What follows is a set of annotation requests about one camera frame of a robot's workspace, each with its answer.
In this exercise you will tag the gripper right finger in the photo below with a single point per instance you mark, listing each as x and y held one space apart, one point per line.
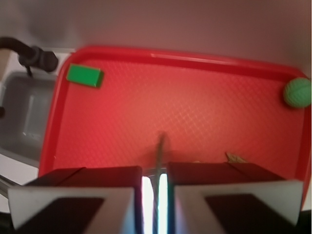
231 198

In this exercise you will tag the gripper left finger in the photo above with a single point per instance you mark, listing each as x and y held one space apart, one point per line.
79 201

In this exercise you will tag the green textured ball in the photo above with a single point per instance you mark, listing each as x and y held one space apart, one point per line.
297 93

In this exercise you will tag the grey toy faucet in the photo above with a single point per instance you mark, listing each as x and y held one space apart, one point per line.
31 57

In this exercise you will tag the green rectangular block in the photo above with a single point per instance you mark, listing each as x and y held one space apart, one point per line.
85 75

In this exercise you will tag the red plastic tray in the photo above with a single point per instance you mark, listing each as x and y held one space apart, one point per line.
206 106

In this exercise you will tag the grey plastic sink basin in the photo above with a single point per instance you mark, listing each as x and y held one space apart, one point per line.
26 101

